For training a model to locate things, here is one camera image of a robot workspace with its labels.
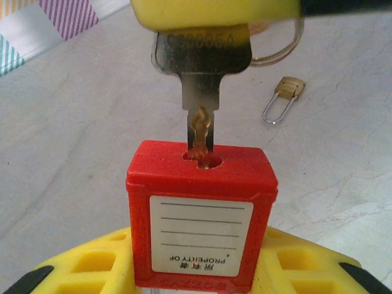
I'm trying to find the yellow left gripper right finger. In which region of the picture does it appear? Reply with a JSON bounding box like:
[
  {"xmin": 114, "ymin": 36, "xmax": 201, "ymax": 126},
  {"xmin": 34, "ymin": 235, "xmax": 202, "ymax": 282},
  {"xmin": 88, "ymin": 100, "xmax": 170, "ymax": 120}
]
[{"xmin": 253, "ymin": 226, "xmax": 392, "ymax": 294}]

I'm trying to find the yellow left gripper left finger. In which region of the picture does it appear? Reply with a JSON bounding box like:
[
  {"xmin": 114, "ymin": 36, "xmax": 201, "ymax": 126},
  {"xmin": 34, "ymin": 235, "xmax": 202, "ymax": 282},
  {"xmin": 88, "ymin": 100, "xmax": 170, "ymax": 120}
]
[{"xmin": 0, "ymin": 226, "xmax": 136, "ymax": 294}]

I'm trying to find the silver square-head key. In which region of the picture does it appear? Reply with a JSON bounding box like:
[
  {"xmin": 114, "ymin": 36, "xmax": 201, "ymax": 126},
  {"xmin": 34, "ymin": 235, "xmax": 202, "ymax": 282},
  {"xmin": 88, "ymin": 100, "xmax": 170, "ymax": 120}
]
[{"xmin": 151, "ymin": 23, "xmax": 252, "ymax": 169}]

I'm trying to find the silver key ring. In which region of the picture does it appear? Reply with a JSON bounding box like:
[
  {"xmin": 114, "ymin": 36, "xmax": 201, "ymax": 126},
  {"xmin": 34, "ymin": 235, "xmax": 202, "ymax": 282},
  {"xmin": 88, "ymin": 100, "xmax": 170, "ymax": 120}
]
[{"xmin": 248, "ymin": 15, "xmax": 304, "ymax": 67}]

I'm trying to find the small brass padlock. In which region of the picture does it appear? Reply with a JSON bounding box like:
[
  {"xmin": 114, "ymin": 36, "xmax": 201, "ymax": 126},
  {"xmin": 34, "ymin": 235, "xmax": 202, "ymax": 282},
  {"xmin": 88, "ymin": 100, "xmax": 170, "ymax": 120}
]
[{"xmin": 262, "ymin": 76, "xmax": 307, "ymax": 126}]

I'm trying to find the red plastic padlock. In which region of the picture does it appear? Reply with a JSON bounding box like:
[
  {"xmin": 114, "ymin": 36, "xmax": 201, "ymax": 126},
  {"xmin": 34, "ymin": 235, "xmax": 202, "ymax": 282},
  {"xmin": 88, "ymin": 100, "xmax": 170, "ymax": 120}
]
[{"xmin": 124, "ymin": 140, "xmax": 279, "ymax": 294}]

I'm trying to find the plaid backdrop cloth panel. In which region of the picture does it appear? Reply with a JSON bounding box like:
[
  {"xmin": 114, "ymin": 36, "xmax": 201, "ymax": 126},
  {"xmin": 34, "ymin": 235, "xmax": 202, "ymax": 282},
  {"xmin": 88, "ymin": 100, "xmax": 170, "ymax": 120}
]
[{"xmin": 0, "ymin": 0, "xmax": 131, "ymax": 77}]

